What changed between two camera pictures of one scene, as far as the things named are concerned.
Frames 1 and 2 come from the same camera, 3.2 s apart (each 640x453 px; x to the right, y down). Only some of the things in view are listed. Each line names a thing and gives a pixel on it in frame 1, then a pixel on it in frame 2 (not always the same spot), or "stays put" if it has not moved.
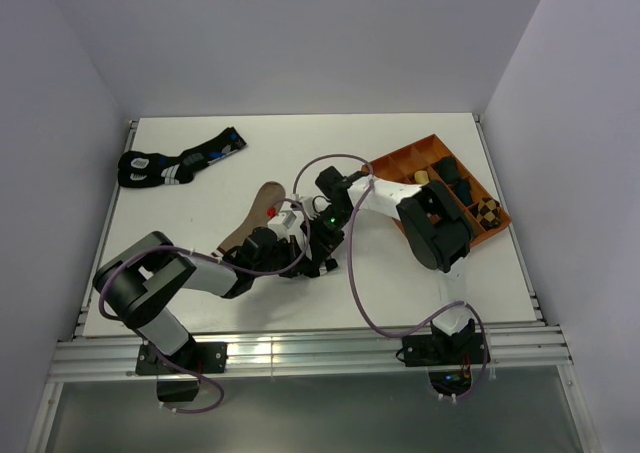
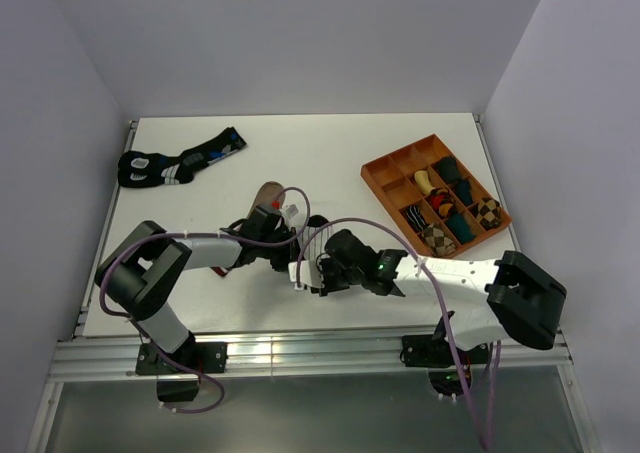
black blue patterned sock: x=138 y=168 stays put
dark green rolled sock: x=447 y=168 stays put
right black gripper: x=323 y=243 to x=327 y=286
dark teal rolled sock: x=464 y=192 stays put
